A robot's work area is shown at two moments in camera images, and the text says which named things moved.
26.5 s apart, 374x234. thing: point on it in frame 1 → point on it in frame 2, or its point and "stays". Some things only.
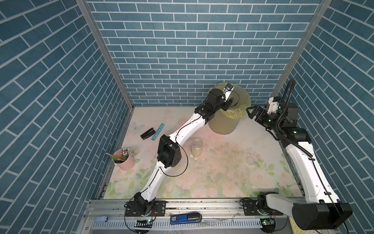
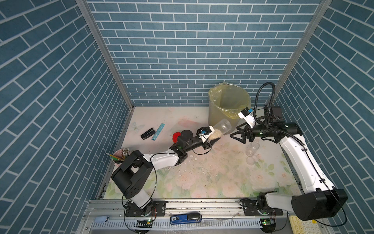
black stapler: (148, 133) stays
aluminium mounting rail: (210, 208) stays
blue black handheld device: (188, 217) stays
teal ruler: (158, 131) stays
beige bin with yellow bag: (227, 122) stays
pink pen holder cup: (124, 159) stays
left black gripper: (226, 104) → (209, 144)
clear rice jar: (196, 146) → (221, 128)
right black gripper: (257, 109) → (241, 132)
